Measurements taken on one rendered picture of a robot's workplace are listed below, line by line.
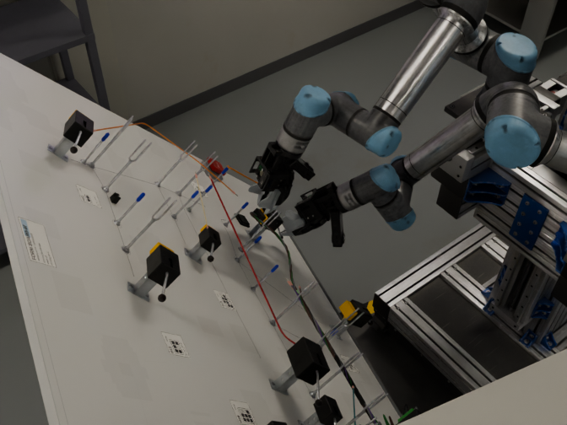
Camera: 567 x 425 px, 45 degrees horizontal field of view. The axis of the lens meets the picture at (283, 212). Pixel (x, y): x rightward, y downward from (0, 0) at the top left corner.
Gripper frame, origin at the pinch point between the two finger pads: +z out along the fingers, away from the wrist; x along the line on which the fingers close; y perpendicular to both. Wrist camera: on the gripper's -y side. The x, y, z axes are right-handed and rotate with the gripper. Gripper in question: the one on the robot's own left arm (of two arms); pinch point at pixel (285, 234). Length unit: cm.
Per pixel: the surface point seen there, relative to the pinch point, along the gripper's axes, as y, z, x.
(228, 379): 6, -12, 72
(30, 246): 45, -4, 80
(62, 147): 54, 4, 48
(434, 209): -75, 2, -145
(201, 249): 20.8, -4.0, 42.7
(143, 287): 28, -8, 69
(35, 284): 41, -7, 86
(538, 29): -48, -72, -262
